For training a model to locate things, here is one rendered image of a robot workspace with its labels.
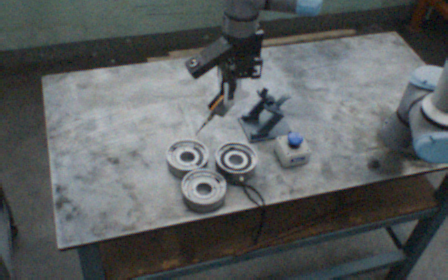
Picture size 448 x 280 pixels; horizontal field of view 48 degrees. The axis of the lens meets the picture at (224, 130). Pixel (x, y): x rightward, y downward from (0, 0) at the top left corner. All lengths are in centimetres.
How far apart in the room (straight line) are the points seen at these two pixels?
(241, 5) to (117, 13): 186
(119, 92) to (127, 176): 32
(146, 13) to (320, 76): 146
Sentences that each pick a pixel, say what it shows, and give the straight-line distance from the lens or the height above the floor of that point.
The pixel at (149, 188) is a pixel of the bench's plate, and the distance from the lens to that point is 125.
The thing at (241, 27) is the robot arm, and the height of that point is 120.
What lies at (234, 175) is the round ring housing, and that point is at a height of 83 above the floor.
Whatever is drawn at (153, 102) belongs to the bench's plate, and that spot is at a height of 80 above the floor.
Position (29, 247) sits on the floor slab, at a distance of 217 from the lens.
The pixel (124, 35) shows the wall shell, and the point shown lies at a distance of 292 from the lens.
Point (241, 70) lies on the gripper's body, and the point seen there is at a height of 108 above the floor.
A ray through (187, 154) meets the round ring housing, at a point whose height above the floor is 82.
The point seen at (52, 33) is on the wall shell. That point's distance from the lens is 288.
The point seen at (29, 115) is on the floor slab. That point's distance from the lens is 267.
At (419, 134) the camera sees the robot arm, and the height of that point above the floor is 98.
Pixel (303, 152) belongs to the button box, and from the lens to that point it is 131.
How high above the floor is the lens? 178
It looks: 45 degrees down
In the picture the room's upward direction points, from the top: 6 degrees clockwise
